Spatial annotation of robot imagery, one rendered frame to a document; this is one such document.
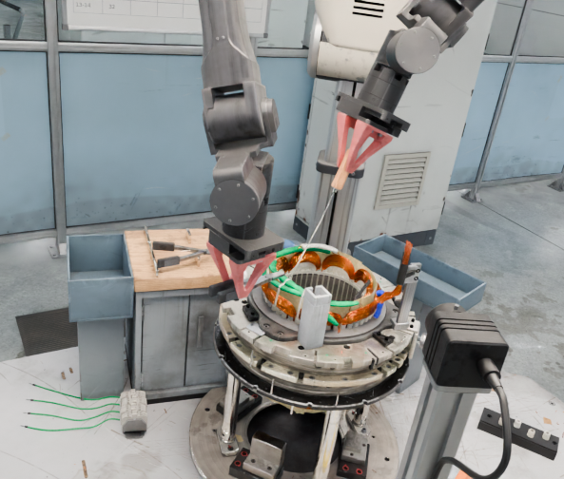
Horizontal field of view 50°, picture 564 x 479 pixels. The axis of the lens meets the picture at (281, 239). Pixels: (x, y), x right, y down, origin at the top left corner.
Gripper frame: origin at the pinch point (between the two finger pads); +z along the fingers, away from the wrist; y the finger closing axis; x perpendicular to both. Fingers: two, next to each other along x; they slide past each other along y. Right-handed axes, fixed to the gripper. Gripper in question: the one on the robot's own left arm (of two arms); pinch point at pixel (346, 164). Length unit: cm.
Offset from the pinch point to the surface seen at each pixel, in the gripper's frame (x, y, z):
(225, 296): -13.8, 3.0, 22.3
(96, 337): -11, -27, 48
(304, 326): -2.5, 8.4, 22.8
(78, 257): -12, -42, 39
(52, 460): -16, -17, 66
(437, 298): 35.1, 3.9, 16.8
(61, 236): 72, -221, 106
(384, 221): 217, -149, 35
